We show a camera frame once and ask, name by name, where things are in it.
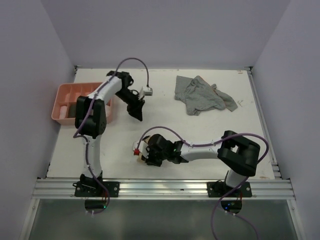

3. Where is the beige navy-trimmed underwear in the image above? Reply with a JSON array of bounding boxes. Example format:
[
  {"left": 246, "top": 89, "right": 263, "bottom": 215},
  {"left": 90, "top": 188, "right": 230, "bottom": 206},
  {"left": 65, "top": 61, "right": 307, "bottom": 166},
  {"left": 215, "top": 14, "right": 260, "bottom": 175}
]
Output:
[{"left": 137, "top": 135, "right": 151, "bottom": 162}]

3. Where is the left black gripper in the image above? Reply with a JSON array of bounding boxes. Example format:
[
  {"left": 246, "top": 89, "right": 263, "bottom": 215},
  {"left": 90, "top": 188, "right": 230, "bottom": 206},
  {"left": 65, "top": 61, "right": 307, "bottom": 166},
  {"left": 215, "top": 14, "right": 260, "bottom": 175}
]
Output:
[{"left": 115, "top": 89, "right": 146, "bottom": 122}]

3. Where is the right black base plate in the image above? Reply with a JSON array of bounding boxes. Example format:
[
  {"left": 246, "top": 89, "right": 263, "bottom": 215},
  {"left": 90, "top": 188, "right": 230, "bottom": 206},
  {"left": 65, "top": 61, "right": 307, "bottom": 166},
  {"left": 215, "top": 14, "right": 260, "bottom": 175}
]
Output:
[{"left": 206, "top": 180, "right": 253, "bottom": 198}]

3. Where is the olive rolled cloth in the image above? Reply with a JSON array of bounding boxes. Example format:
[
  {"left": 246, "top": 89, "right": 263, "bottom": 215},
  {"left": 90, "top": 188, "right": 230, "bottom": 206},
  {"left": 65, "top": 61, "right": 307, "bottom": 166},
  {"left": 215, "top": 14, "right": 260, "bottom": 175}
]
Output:
[{"left": 67, "top": 103, "right": 76, "bottom": 119}]

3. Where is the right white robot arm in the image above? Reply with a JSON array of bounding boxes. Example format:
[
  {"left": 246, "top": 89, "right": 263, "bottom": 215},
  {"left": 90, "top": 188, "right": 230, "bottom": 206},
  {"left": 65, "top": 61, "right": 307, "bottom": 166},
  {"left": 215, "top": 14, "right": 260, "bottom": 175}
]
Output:
[{"left": 139, "top": 130, "right": 261, "bottom": 197}]

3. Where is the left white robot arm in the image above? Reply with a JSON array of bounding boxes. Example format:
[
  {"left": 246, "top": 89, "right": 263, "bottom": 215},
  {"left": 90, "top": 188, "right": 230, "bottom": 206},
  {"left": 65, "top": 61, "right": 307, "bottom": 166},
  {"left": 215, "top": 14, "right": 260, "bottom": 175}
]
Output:
[{"left": 73, "top": 71, "right": 145, "bottom": 197}]

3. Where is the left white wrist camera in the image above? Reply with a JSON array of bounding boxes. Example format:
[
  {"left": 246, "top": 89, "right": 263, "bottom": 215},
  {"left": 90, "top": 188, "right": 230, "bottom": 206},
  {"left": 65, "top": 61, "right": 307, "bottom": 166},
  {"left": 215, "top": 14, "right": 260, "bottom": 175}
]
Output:
[{"left": 138, "top": 86, "right": 153, "bottom": 99}]

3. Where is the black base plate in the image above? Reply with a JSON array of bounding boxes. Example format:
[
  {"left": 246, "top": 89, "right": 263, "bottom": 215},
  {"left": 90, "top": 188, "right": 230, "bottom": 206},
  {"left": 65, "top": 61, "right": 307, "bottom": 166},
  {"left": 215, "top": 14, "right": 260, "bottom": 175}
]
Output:
[
  {"left": 72, "top": 180, "right": 120, "bottom": 198},
  {"left": 206, "top": 180, "right": 253, "bottom": 198}
]

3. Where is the aluminium mounting rail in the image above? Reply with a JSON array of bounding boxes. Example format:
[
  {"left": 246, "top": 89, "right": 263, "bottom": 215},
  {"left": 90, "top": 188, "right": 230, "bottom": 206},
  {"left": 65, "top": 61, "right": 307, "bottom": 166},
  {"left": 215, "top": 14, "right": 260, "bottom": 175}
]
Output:
[{"left": 31, "top": 178, "right": 295, "bottom": 200}]

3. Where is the pink divided storage tray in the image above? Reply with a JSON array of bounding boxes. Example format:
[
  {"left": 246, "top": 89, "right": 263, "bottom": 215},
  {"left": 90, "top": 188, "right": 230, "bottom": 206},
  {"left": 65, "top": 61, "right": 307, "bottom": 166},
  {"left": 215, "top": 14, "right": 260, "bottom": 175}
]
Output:
[{"left": 51, "top": 82, "right": 102, "bottom": 127}]

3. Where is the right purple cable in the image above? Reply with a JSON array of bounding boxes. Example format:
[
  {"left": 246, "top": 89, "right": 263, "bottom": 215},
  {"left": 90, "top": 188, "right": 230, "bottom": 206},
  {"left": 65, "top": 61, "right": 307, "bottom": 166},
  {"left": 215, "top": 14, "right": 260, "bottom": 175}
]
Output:
[{"left": 137, "top": 125, "right": 270, "bottom": 240}]

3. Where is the red cable connector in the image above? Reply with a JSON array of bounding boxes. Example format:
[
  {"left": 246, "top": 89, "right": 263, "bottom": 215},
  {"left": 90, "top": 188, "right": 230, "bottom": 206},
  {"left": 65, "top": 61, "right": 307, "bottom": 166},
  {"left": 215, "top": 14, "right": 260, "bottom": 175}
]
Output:
[{"left": 133, "top": 149, "right": 140, "bottom": 156}]

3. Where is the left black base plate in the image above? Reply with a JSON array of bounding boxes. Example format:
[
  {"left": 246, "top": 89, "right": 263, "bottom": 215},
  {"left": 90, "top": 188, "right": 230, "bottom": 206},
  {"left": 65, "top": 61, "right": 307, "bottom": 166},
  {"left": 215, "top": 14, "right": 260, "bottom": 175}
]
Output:
[{"left": 72, "top": 180, "right": 120, "bottom": 198}]

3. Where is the grey striped underwear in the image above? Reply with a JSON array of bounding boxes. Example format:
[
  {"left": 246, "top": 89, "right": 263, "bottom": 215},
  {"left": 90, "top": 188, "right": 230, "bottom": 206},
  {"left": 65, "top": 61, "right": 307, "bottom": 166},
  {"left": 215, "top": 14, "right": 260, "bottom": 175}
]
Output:
[{"left": 174, "top": 75, "right": 238, "bottom": 116}]

